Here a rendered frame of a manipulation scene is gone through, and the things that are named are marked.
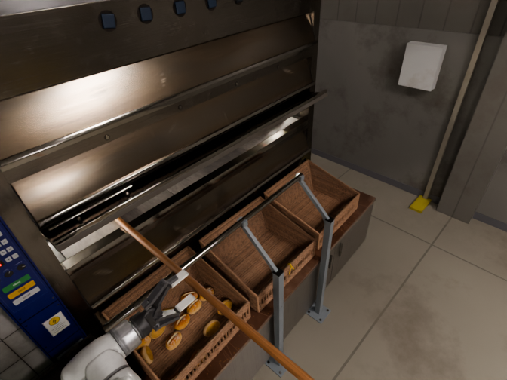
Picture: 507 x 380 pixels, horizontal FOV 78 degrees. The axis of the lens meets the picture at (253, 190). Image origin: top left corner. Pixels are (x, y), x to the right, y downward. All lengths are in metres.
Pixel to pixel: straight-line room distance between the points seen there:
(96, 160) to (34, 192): 0.24
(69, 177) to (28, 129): 0.23
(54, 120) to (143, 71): 0.39
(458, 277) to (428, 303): 0.40
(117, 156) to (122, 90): 0.27
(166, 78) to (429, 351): 2.34
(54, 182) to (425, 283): 2.65
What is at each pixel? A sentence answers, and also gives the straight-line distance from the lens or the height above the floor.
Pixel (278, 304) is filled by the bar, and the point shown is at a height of 0.71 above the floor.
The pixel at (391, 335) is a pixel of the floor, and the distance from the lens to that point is 2.63.
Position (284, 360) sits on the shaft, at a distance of 1.10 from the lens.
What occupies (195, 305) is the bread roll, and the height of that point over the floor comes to 0.64.
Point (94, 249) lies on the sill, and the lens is 1.61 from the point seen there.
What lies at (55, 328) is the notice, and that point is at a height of 0.96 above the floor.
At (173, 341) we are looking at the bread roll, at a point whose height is 0.64.
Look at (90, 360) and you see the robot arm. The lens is 1.06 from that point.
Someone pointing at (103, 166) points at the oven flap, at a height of 1.54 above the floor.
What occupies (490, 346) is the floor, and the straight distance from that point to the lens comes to 2.86.
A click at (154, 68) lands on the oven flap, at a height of 1.84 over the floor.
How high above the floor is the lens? 2.21
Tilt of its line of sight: 37 degrees down
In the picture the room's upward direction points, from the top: 4 degrees counter-clockwise
